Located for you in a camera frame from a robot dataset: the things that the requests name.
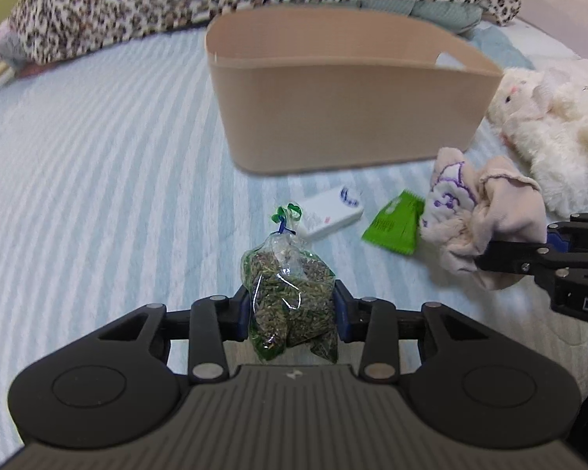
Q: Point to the pale pink cloth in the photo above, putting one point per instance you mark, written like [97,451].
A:
[0,46]

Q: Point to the light blue cloth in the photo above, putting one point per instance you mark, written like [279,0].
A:
[500,46]

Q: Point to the green snack packet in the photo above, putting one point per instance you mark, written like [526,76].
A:
[393,223]

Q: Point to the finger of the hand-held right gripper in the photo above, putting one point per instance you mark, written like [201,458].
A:
[512,257]
[557,241]

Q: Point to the white tissue packet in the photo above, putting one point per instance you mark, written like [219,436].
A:
[329,212]

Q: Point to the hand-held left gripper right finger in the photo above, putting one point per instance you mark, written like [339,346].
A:
[342,314]

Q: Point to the blue striped bed sheet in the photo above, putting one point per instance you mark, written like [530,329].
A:
[108,181]

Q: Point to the beige storage basket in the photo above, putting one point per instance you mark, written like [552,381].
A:
[343,107]

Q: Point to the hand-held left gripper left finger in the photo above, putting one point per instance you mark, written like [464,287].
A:
[241,314]

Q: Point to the pink cloth with purple print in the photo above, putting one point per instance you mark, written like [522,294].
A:
[475,210]

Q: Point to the teal cushion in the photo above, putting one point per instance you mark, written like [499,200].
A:
[436,12]

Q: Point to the clear bag of dried herbs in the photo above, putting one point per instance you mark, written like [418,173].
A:
[290,293]

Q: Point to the white plush bunny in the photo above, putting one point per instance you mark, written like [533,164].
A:
[563,117]

